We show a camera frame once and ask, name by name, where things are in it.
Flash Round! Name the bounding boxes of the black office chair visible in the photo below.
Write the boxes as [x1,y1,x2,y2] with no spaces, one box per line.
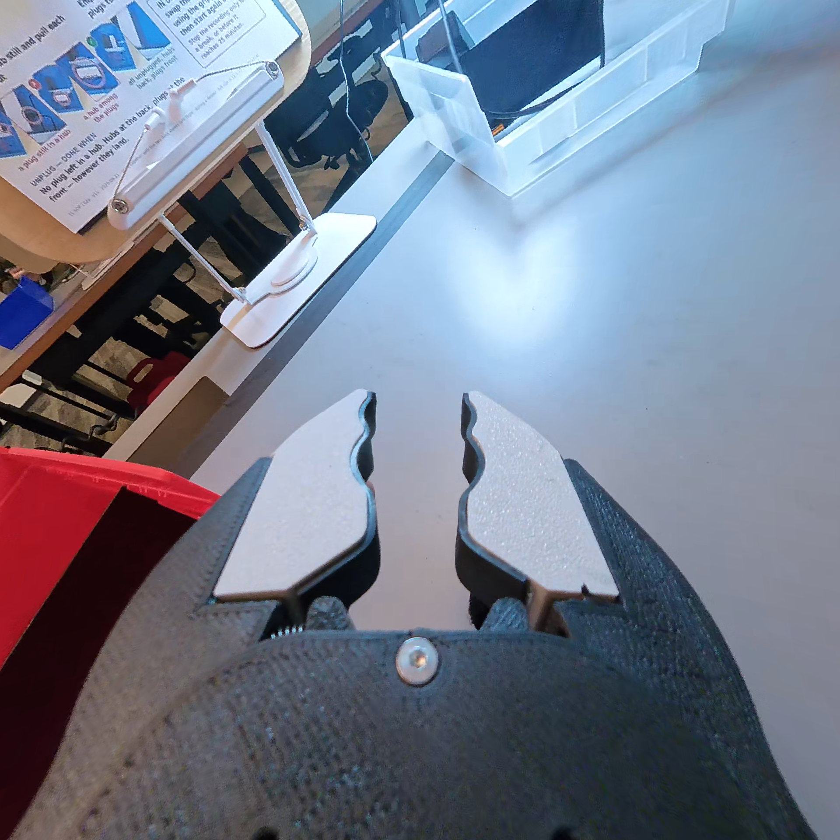
[266,29,389,168]

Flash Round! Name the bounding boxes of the clear plastic bin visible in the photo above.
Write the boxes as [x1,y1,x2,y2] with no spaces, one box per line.
[382,0,732,198]

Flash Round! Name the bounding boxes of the clear page holder bar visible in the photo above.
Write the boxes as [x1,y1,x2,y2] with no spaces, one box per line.
[107,60,284,232]

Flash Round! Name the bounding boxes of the red bag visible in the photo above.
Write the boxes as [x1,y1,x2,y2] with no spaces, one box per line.
[126,351,191,411]

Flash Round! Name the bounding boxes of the blue plastic bin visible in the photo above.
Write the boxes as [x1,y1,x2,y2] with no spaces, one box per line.
[0,276,55,350]

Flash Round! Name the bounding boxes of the red plastic bin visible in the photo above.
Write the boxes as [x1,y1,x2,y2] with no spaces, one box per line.
[0,446,221,775]

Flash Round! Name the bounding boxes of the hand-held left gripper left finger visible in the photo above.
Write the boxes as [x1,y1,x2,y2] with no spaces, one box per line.
[212,389,382,605]

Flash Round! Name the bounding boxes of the instruction sheet on stand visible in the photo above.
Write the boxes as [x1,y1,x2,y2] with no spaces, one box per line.
[0,0,312,265]

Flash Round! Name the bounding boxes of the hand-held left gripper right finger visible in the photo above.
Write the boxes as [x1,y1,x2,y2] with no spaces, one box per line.
[455,392,621,605]

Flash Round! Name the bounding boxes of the white metal stand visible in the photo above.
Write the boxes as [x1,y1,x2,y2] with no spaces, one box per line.
[220,121,378,349]

